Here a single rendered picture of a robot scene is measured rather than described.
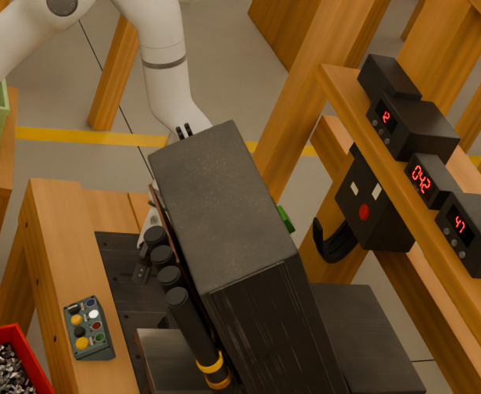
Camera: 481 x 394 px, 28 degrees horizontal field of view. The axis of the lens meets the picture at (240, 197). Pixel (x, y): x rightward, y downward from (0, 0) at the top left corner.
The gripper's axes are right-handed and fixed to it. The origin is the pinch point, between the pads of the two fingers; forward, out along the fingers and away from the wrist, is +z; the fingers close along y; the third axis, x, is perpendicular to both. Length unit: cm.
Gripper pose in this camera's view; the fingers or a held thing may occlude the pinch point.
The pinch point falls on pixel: (141, 274)
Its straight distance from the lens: 213.8
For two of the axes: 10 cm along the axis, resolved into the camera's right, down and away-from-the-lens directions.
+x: -9.3, -3.4, 1.7
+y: 1.8, -0.1, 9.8
